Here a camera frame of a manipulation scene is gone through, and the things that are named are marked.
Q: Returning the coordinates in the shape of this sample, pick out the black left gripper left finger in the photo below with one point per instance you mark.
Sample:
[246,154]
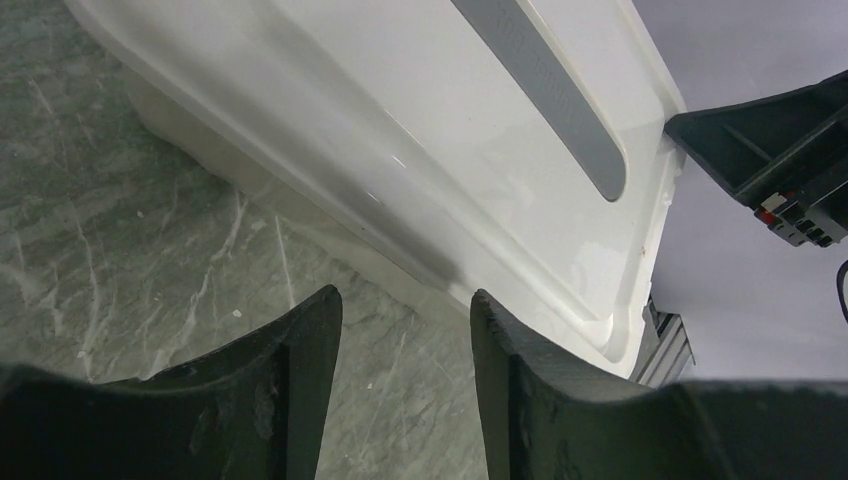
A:
[254,408]

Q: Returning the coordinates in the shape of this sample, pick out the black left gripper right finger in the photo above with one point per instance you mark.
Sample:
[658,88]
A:
[548,414]

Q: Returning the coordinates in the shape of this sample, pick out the white plastic bin lid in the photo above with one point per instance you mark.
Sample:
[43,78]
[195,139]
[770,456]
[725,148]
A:
[510,146]

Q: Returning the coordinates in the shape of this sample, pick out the beige plastic bin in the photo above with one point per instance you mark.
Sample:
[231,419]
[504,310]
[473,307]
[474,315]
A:
[177,126]

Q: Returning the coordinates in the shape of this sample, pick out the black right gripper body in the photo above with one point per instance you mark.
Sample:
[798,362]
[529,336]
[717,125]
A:
[783,157]

